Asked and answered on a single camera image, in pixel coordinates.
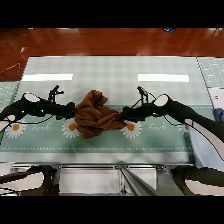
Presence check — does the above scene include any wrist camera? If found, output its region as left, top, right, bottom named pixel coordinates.
left=136, top=85, right=150, bottom=106
left=47, top=84, right=65, bottom=103

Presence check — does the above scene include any dark blue garment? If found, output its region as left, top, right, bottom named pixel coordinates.
left=213, top=107, right=224, bottom=123

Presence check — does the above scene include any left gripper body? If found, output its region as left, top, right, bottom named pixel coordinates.
left=54, top=101, right=77, bottom=120

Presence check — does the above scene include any brown garment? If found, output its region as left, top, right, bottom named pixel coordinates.
left=74, top=89, right=128, bottom=140

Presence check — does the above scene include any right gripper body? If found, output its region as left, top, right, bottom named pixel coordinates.
left=121, top=103, right=155, bottom=124

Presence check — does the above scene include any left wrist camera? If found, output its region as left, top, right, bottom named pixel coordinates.
left=47, top=84, right=65, bottom=103

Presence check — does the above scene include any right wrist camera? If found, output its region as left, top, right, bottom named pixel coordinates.
left=136, top=85, right=150, bottom=106

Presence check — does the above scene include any silver frame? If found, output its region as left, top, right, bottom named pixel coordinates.
left=0, top=162, right=224, bottom=197

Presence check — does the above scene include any light blue garment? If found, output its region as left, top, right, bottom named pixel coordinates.
left=188, top=123, right=224, bottom=172

